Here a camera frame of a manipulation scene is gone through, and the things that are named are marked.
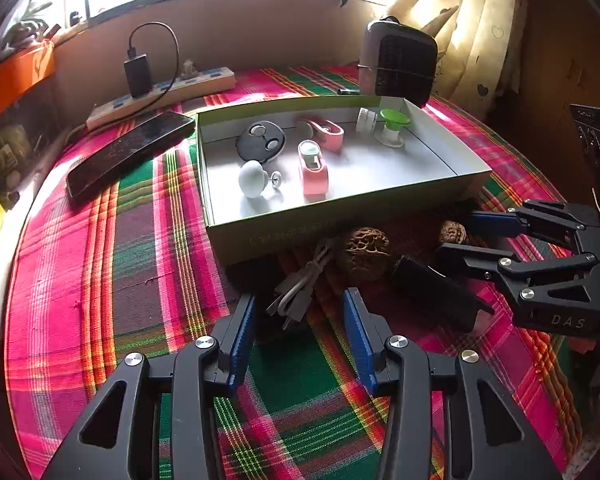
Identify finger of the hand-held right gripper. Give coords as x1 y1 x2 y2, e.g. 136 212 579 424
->
467 199 600 261
436 241 600 343

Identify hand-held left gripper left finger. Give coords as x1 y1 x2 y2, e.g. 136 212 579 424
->
40 292 257 480

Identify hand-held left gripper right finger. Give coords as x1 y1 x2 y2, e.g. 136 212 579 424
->
342 287 563 480

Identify small walnut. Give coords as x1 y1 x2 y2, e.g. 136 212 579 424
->
439 219 470 247

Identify black rectangular case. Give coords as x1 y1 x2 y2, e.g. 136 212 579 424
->
391 254 496 333

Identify green and white cardboard box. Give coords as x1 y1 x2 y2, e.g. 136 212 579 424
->
196 95 493 266

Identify green top white plunger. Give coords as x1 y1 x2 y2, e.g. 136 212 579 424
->
373 108 412 150

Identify white round knob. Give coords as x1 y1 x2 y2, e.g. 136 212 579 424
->
237 160 284 201

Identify pink clip with mint disc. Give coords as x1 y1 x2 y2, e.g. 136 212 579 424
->
297 140 329 197

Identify large walnut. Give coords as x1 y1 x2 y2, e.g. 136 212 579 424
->
336 227 392 277

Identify plaid tablecloth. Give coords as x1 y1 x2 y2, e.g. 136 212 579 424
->
2 65 583 480

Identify cream heart print curtain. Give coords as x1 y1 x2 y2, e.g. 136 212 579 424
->
385 0 526 121

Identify small white jar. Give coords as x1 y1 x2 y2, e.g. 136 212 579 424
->
356 107 379 134

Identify grey small heater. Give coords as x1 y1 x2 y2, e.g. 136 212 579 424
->
357 16 439 108

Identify black round case white discs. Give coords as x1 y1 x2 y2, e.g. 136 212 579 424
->
236 120 287 165

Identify beige paper cone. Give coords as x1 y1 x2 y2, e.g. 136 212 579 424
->
422 4 461 38

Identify black smartphone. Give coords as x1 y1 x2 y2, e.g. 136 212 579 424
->
66 111 196 198

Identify white folded sheet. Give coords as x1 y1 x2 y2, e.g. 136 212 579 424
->
0 185 36 356

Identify white power strip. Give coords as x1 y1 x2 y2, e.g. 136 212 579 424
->
86 66 237 131

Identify black charger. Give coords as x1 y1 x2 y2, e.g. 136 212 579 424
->
124 55 154 98

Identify grey usb cable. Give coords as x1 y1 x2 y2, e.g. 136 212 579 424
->
266 237 338 331

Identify black charger cable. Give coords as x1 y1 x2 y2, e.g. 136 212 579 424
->
127 21 181 111

